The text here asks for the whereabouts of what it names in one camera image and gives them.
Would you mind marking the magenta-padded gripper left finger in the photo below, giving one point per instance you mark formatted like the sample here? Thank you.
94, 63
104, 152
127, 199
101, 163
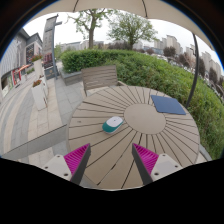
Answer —
60, 165

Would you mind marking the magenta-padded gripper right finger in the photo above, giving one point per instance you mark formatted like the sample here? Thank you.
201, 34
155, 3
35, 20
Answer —
164, 165

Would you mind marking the white and teal computer mouse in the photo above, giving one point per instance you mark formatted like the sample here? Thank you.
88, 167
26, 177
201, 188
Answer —
112, 124

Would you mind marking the blue rectangular mouse pad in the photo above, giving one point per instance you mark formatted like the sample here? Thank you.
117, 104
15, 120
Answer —
167, 105

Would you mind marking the white planter with red flowers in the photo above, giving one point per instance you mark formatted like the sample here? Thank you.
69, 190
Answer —
38, 66
38, 95

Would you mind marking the long green hedge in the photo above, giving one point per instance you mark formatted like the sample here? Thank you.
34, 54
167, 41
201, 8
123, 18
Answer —
160, 73

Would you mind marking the slatted wooden chair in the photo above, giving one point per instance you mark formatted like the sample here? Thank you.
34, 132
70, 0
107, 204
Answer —
99, 77

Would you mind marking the dark curved umbrella pole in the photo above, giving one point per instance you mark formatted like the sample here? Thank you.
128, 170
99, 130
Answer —
196, 66

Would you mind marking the tall grey sign pillar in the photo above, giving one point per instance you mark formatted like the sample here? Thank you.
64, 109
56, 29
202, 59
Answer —
48, 40

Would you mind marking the bare-trunked leafy tree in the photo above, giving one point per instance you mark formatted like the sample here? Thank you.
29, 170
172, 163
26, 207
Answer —
90, 28

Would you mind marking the round-crowned green tree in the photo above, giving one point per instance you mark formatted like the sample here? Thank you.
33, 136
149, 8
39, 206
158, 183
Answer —
131, 28

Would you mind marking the beige patio umbrella canopy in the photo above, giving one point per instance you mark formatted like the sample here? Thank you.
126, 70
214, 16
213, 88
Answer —
110, 6

